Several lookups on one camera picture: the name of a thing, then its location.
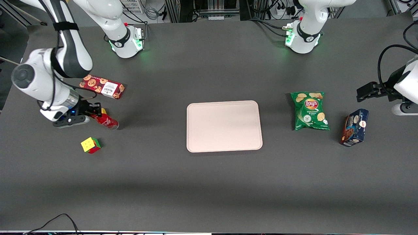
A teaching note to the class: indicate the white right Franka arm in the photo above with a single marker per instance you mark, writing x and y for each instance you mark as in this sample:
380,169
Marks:
42,78

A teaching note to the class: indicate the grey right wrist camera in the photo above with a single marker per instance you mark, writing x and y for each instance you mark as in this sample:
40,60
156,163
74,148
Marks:
70,121

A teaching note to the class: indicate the red coke bottle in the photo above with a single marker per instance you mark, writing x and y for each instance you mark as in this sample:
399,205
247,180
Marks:
107,122

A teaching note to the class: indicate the green Lay's chips bag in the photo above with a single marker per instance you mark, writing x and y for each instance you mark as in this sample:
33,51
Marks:
310,111

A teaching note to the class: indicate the white power strip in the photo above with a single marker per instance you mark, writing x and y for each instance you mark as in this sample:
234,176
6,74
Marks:
280,12

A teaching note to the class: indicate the red Walkers cookie box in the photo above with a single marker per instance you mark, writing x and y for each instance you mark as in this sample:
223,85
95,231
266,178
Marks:
107,88

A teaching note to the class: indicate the pale pink rectangular tray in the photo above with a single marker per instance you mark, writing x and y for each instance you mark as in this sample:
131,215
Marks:
225,127

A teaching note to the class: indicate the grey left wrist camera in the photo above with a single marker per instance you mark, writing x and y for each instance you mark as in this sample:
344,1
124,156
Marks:
405,109

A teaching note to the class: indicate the colourful Rubik's cube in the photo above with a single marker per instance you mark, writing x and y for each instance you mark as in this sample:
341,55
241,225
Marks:
89,145

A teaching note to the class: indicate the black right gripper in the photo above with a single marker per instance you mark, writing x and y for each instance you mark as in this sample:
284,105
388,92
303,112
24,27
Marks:
83,107

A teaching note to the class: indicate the white vented box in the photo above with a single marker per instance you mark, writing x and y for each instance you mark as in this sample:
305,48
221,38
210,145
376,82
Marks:
132,6

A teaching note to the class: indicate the dark blue cookie box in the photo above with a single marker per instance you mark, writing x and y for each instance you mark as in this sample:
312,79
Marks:
354,129

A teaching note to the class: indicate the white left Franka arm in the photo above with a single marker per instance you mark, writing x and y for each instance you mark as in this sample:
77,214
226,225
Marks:
307,36

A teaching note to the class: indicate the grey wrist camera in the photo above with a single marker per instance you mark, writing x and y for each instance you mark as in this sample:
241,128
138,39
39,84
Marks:
405,109
70,121

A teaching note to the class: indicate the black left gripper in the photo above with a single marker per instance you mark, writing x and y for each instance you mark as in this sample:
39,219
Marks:
388,88

